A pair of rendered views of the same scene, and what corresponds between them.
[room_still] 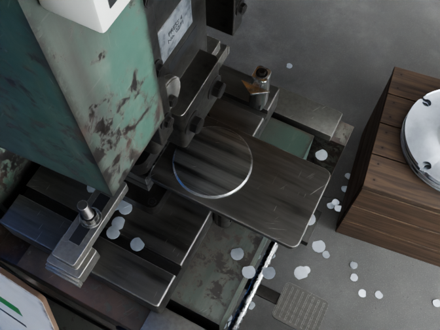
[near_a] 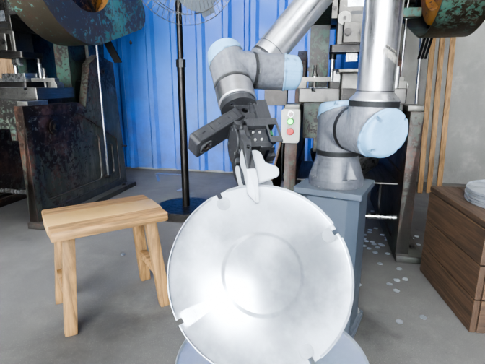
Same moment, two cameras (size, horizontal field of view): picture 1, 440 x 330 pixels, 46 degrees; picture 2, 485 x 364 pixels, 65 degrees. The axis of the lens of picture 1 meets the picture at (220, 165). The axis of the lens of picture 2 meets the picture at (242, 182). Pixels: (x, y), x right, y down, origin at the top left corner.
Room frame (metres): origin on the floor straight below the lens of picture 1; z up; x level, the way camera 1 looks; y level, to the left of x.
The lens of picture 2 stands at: (-0.56, -1.49, 0.72)
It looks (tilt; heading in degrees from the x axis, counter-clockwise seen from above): 14 degrees down; 74
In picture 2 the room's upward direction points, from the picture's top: straight up
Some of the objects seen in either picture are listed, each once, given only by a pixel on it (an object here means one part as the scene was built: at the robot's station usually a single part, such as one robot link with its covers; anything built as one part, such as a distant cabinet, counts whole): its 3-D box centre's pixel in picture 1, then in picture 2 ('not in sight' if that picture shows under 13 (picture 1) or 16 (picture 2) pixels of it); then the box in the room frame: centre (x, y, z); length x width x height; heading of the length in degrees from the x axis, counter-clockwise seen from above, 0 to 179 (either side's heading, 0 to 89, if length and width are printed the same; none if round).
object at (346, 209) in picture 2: not in sight; (330, 256); (-0.02, -0.55, 0.23); 0.19 x 0.19 x 0.45; 46
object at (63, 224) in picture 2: not in sight; (108, 258); (-0.67, -0.26, 0.16); 0.34 x 0.24 x 0.34; 16
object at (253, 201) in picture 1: (238, 190); (352, 85); (0.33, -0.03, 0.72); 0.25 x 0.14 x 0.14; 63
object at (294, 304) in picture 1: (218, 269); not in sight; (0.35, 0.00, 0.14); 0.59 x 0.10 x 0.05; 63
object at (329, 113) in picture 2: not in sight; (340, 124); (-0.02, -0.56, 0.62); 0.13 x 0.12 x 0.14; 94
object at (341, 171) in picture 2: not in sight; (336, 166); (-0.02, -0.55, 0.50); 0.15 x 0.15 x 0.10
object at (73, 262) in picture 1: (86, 222); (312, 76); (0.27, 0.20, 0.76); 0.17 x 0.06 x 0.10; 153
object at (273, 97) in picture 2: not in sight; (276, 109); (0.03, 0.06, 0.62); 0.10 x 0.06 x 0.20; 153
